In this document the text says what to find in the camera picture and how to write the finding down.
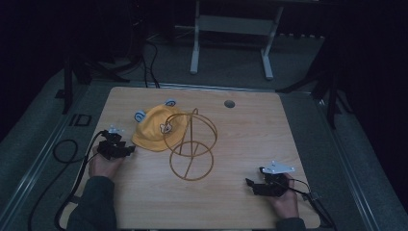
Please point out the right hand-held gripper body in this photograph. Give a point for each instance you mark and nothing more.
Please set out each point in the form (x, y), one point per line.
(272, 186)

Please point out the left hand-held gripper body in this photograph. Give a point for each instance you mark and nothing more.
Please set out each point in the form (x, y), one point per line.
(110, 146)

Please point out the yellow hat with blue ears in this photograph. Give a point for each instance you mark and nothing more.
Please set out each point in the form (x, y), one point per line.
(154, 131)

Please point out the person's left hand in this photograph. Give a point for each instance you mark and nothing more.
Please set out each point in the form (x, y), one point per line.
(104, 166)

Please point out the person's right hand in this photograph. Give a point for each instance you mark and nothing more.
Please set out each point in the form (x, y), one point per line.
(287, 202)

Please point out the black metal stand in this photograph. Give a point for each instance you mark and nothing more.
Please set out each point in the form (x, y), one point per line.
(330, 86)
(69, 83)

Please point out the grey round table grommet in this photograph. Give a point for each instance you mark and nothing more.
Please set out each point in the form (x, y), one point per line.
(229, 104)

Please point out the black rectangular floor bracket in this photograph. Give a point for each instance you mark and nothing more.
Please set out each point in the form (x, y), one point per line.
(80, 120)

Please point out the white metal desk frame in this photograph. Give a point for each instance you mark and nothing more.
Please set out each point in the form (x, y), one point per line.
(232, 24)

